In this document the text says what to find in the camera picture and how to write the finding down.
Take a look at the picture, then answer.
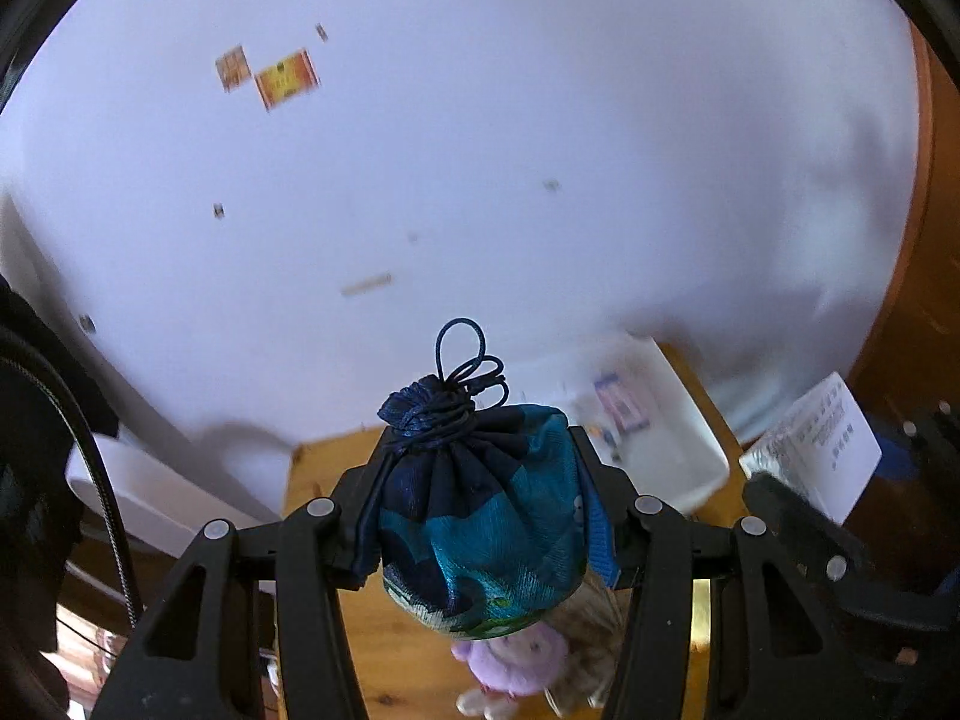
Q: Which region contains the wooden table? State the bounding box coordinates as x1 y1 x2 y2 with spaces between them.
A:
274 345 743 720

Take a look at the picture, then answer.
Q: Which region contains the plaid fabric bow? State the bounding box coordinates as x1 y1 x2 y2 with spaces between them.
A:
544 570 627 713

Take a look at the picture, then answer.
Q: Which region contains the pink packet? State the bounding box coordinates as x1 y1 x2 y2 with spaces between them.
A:
592 373 650 432

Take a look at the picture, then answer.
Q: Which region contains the small orange wall sticker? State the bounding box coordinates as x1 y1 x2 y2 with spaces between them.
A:
215 45 251 93

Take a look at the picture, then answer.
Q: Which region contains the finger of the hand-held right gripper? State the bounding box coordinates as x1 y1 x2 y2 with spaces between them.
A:
742 471 960 632
874 403 960 488

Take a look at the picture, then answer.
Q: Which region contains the purple plush toy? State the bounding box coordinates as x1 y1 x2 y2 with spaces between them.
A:
450 622 571 720

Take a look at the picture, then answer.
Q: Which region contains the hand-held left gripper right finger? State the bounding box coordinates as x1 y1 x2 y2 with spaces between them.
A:
566 426 882 720

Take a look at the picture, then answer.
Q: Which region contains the large orange wall sticker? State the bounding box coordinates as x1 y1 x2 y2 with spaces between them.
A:
255 49 322 112

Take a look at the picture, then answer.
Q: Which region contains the white plastic bin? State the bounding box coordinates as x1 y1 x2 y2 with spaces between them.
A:
525 334 730 515

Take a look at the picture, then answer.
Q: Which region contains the blue drawstring pouch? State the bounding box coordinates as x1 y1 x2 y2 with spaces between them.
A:
355 319 590 635

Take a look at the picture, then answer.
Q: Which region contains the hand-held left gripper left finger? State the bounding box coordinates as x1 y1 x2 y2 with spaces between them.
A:
90 427 391 720

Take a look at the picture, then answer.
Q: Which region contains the small white box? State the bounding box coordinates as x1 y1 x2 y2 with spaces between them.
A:
739 371 882 526

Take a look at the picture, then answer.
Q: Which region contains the thick black cable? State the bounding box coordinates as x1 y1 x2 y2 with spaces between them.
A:
0 330 143 631

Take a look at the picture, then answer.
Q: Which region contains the wooden door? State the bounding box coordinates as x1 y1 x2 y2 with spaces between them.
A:
847 22 960 421

